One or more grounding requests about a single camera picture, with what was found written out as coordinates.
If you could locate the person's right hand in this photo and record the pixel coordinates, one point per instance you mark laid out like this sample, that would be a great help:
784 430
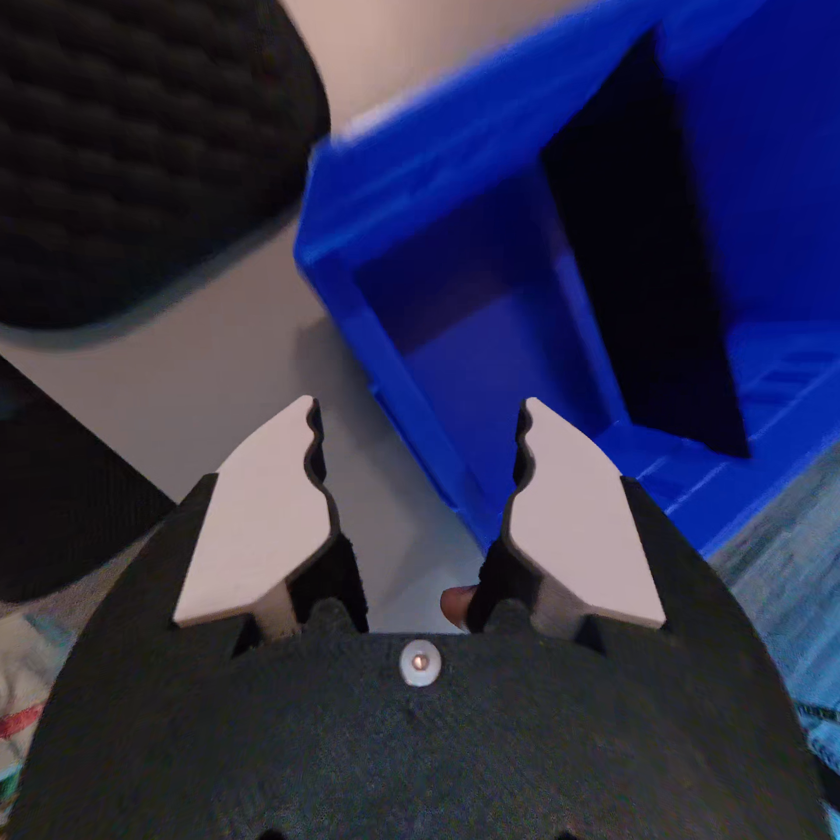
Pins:
458 607

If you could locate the black bin divider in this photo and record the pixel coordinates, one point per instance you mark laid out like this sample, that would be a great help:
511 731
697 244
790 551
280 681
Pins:
643 262

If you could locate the blue plastic bin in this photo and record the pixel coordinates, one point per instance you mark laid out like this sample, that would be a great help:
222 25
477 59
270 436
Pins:
459 164

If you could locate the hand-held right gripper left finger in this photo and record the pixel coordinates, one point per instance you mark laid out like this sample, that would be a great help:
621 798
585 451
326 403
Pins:
262 518

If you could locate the black quilted wrist pad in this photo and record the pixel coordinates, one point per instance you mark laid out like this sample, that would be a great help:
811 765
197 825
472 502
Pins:
131 164

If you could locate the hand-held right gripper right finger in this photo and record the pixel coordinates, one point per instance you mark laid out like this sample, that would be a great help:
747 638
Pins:
577 531

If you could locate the grey desk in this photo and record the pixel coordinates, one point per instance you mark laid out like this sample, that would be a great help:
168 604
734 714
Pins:
229 367

